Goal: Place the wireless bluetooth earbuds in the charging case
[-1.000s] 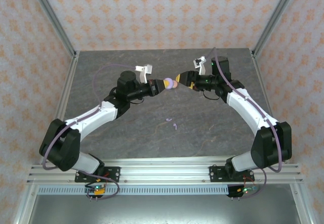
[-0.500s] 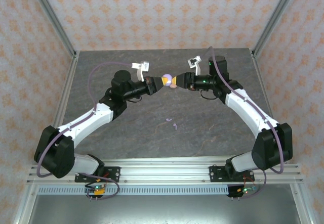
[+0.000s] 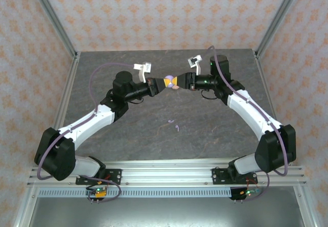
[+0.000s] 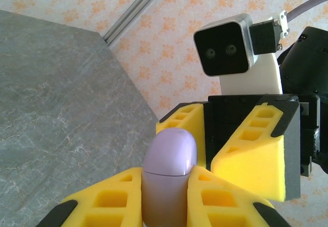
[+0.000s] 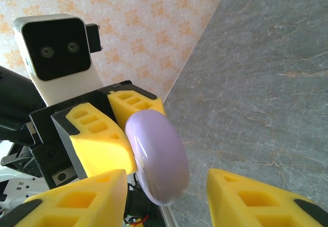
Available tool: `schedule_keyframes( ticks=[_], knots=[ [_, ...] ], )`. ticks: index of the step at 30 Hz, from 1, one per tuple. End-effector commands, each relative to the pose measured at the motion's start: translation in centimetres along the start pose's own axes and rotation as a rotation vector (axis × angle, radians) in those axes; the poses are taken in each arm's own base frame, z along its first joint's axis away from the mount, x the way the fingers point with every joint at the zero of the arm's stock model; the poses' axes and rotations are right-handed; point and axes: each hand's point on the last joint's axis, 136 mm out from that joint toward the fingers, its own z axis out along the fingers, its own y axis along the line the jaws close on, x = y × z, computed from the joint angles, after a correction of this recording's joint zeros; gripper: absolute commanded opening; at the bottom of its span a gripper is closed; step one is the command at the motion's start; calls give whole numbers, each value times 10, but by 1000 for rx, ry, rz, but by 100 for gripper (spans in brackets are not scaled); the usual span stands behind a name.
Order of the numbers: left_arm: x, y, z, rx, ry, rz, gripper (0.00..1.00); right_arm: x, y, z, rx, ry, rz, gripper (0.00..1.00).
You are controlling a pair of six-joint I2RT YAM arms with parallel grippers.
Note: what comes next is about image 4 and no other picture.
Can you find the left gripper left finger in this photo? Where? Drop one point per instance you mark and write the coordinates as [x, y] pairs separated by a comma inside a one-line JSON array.
[[110, 201]]

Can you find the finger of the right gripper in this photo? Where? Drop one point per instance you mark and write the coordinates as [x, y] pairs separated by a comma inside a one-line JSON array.
[[184, 114], [246, 160]]

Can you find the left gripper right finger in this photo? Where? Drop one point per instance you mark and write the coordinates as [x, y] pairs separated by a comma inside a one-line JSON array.
[[217, 201]]

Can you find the purple earbud charging case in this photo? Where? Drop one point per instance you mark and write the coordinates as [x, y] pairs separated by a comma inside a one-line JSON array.
[[169, 160]]

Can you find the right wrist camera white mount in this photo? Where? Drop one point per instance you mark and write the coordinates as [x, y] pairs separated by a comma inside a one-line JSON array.
[[220, 50]]

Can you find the aluminium frame post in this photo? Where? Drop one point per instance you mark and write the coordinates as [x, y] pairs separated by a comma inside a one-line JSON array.
[[138, 8]]

